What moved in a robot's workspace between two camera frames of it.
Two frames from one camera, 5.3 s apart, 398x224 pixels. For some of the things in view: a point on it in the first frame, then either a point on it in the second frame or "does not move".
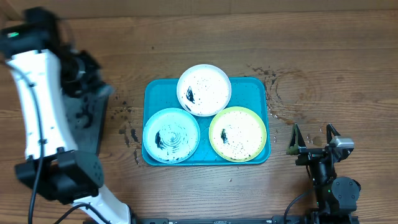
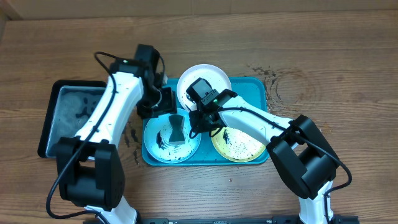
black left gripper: x=94 y=80 → x=168 y=104
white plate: x=204 y=90 does not move
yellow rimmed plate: x=237 y=134 does not move
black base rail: x=279 y=219 does not move
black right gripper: x=296 y=147 → x=195 y=117
